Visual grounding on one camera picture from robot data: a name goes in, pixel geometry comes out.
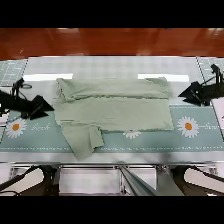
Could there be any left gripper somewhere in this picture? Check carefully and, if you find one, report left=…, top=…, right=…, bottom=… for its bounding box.
left=18, top=94, right=55, bottom=121

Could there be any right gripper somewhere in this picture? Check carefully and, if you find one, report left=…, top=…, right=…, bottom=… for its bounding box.
left=177, top=80, right=216, bottom=107

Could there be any pale green T-shirt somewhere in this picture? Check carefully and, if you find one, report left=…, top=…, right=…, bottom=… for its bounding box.
left=53, top=76, right=175, bottom=161

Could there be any silver frame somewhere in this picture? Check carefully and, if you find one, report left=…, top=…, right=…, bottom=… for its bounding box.
left=0, top=161, right=224, bottom=197

